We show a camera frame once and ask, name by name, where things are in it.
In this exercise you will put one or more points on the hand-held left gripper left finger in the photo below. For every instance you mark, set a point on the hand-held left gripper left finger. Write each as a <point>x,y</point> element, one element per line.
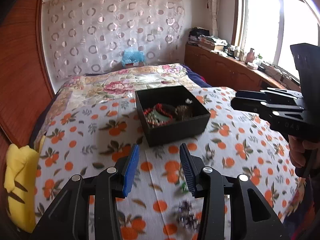
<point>130,170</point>

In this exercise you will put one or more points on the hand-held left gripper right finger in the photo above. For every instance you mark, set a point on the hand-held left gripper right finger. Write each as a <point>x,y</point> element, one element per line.
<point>188,172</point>

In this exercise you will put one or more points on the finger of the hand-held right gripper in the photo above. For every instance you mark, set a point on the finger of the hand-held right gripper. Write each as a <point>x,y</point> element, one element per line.
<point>245,105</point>
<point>250,95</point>

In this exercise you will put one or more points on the black square box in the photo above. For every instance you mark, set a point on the black square box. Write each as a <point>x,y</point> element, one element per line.
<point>175,132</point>

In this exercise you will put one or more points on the pale green jade bangle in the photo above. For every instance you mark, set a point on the pale green jade bangle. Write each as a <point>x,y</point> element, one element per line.
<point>162,116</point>

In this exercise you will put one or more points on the person's right hand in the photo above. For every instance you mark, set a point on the person's right hand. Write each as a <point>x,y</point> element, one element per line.
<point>297,150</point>

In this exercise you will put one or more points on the white tissue box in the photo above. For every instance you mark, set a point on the white tissue box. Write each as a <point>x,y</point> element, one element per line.
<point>251,66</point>

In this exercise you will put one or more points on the pink bottle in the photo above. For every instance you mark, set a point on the pink bottle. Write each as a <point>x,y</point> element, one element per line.
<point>250,56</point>

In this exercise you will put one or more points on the long wooden cabinet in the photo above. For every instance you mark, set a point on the long wooden cabinet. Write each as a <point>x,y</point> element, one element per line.
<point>220,67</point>

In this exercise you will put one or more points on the group of small bottles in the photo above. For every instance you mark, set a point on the group of small bottles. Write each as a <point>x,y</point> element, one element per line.
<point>236,52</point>

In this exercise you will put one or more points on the orange fruit print bedsheet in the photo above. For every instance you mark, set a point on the orange fruit print bedsheet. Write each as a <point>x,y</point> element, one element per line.
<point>87,142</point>

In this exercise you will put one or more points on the dark blue blanket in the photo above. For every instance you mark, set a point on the dark blue blanket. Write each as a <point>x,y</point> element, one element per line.
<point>193,76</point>

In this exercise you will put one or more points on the stack of books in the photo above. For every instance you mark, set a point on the stack of books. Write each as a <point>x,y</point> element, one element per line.
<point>212,43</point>

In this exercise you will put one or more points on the window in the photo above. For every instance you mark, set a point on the window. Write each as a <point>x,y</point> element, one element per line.
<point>270,25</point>

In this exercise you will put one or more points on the pile of dark clothes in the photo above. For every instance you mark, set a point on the pile of dark clothes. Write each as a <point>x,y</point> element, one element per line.
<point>198,35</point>

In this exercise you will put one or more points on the floral quilt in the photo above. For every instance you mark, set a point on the floral quilt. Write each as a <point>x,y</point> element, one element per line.
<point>112,85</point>

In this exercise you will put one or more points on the beige window curtain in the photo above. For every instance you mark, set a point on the beige window curtain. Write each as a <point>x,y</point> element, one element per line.
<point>212,7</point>

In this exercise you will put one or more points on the yellow plush toy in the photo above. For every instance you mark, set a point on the yellow plush toy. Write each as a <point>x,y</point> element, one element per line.
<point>20,180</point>

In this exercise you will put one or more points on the blue plastic bag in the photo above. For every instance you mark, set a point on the blue plastic bag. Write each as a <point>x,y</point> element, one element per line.
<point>132,57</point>

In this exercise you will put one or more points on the brown wooden wardrobe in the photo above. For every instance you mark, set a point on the brown wooden wardrobe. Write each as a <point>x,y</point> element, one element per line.
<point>20,67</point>

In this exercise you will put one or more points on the sheer circle-pattern wall curtain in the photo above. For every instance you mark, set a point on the sheer circle-pattern wall curtain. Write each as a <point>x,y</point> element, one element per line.
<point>112,30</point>

